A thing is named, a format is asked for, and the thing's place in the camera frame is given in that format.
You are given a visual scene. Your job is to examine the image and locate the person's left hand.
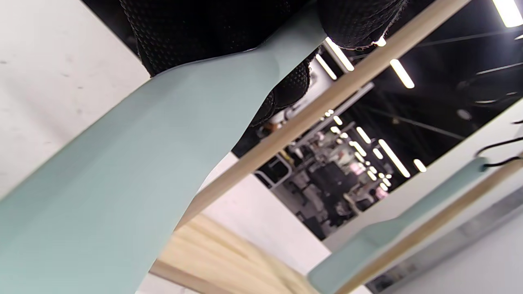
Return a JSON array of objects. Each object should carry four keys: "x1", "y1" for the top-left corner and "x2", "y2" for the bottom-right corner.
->
[{"x1": 118, "y1": 0, "x2": 409, "y2": 155}]

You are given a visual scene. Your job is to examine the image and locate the mint green silicone spatula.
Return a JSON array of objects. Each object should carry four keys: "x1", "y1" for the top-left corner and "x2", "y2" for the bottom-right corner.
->
[
  {"x1": 307, "y1": 157, "x2": 489, "y2": 294},
  {"x1": 0, "y1": 0, "x2": 327, "y2": 294}
]

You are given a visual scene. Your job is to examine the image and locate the wooden spatula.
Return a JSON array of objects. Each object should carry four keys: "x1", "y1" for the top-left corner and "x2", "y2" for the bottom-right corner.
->
[{"x1": 149, "y1": 0, "x2": 470, "y2": 294}]

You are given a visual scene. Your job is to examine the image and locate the cluttered background workstations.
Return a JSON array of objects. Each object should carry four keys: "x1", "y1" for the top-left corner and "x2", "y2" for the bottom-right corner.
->
[{"x1": 253, "y1": 118, "x2": 393, "y2": 241}]

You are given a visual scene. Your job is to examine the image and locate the row of ceiling light strips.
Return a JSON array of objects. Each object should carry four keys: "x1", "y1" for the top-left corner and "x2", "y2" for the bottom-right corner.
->
[{"x1": 315, "y1": 0, "x2": 523, "y2": 192}]

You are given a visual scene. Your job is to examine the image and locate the wooden utensil handle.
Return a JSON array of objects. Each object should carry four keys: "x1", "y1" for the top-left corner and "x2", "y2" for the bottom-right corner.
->
[{"x1": 335, "y1": 157, "x2": 523, "y2": 294}]

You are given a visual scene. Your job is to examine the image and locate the black cable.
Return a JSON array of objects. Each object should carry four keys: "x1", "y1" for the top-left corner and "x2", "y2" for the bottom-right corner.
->
[
  {"x1": 475, "y1": 137, "x2": 523, "y2": 158},
  {"x1": 482, "y1": 157, "x2": 523, "y2": 168}
]

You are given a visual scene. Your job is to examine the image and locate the grey metal rail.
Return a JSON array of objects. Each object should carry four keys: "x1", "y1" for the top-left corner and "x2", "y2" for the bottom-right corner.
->
[{"x1": 366, "y1": 192, "x2": 523, "y2": 293}]

